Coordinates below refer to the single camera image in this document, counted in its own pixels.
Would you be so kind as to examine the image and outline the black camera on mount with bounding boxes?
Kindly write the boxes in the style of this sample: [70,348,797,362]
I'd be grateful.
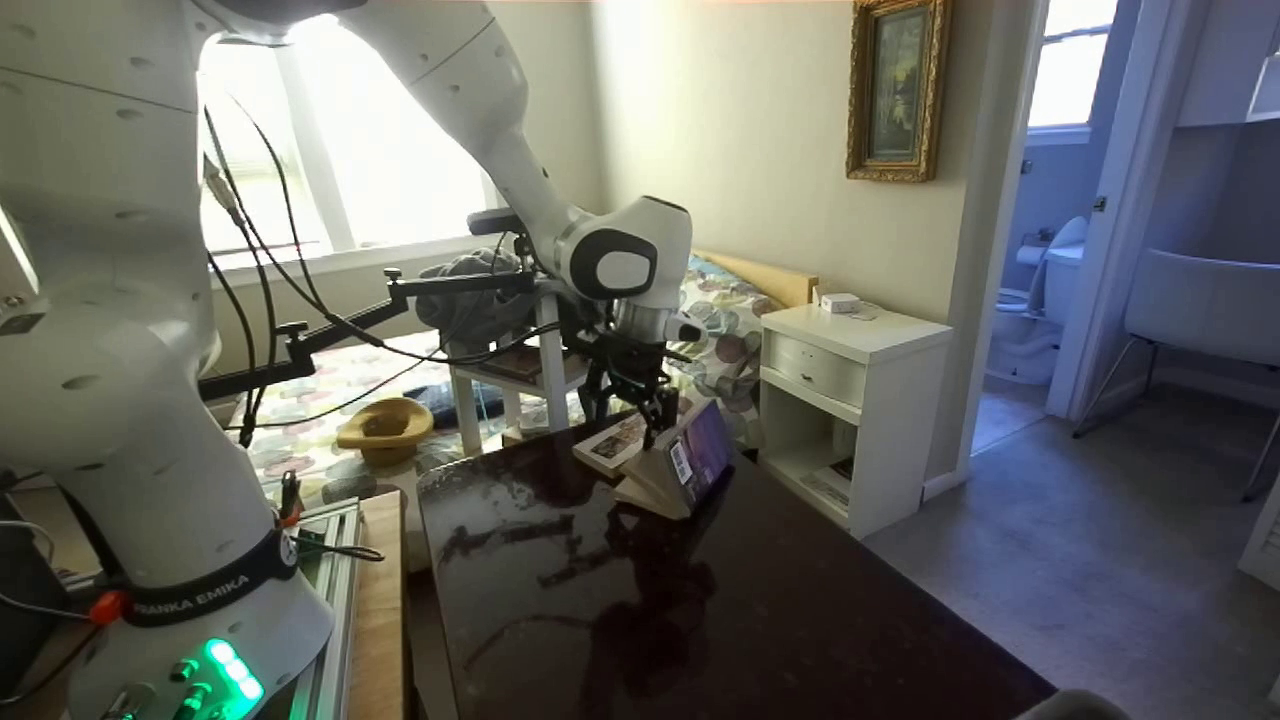
[465,205,532,263]

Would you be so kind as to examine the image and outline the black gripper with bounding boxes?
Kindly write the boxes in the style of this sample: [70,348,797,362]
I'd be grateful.
[577,329,689,442]

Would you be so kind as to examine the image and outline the white door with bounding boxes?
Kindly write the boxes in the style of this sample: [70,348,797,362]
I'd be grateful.
[1041,0,1211,424]

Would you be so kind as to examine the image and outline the wooden headboard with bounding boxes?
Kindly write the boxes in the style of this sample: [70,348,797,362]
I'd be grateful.
[706,247,825,314]

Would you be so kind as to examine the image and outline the blue cloth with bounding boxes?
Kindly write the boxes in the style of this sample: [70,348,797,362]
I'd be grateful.
[406,379,514,432]

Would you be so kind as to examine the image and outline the purple paperback book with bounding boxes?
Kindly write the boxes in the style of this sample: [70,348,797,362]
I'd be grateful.
[572,393,739,523]

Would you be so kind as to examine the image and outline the thin black cable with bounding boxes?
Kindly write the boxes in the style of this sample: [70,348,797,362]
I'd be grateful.
[195,106,460,368]

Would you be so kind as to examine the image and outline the white stool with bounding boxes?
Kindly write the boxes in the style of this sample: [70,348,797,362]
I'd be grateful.
[444,285,622,462]

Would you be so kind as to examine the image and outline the aluminium rail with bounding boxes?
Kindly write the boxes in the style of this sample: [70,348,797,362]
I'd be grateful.
[283,495,366,720]

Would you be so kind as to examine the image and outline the white bassinet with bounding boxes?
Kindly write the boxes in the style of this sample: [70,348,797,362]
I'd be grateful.
[1071,246,1280,503]

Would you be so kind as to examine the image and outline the white toilet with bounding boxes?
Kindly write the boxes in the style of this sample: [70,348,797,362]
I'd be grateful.
[991,212,1092,393]

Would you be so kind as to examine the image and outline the yellow bowl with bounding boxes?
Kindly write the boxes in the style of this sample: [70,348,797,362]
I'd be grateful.
[331,397,441,473]

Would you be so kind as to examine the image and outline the gray rounded object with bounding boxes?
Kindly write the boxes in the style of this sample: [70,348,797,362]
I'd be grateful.
[1016,689,1136,720]

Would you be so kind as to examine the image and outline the wooden board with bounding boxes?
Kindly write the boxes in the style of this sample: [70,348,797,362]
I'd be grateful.
[349,488,410,720]

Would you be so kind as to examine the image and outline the thick black cable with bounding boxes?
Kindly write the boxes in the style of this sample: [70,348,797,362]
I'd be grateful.
[195,154,289,451]

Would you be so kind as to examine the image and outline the gold framed picture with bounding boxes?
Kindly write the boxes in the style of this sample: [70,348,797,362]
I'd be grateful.
[844,0,951,188]

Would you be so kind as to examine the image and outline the white nightstand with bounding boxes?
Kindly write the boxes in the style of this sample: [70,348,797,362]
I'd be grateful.
[757,300,958,544]

